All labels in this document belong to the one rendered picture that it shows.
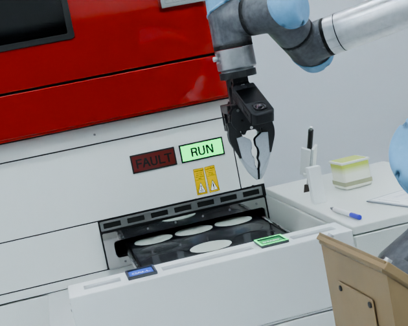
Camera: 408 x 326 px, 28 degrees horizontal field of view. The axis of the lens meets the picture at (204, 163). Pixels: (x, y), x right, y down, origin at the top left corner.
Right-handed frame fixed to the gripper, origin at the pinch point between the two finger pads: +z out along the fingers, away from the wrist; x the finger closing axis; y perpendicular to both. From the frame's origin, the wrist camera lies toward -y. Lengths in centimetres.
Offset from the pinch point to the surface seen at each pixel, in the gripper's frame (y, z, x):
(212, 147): 58, 0, -4
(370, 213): 3.4, 13.5, -22.3
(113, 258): 57, 23, 28
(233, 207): 57, 17, -6
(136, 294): -4.4, 16.4, 27.8
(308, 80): 207, -3, -83
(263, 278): -4.4, 19.2, 3.7
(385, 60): 207, -5, -121
